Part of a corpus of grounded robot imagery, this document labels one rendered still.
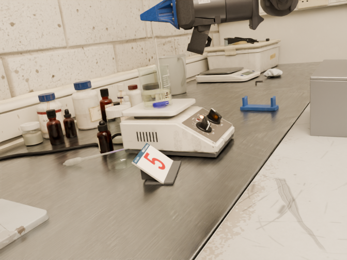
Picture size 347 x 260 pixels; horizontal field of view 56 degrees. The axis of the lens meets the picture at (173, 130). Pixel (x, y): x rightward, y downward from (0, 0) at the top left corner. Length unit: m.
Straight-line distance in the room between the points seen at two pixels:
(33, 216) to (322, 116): 0.53
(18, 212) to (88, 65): 0.74
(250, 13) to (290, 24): 1.39
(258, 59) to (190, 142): 1.11
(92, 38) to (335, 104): 0.82
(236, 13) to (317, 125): 0.27
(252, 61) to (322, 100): 1.01
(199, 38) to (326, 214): 0.37
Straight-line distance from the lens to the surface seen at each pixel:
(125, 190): 0.52
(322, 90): 0.68
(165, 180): 0.52
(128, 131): 0.65
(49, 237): 0.45
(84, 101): 0.92
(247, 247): 0.37
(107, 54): 1.24
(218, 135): 0.62
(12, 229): 0.47
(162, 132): 0.61
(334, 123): 0.69
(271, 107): 0.91
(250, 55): 1.66
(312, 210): 0.44
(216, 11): 0.62
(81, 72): 1.14
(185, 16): 0.55
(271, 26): 2.04
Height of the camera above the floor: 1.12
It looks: 16 degrees down
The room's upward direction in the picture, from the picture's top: 7 degrees counter-clockwise
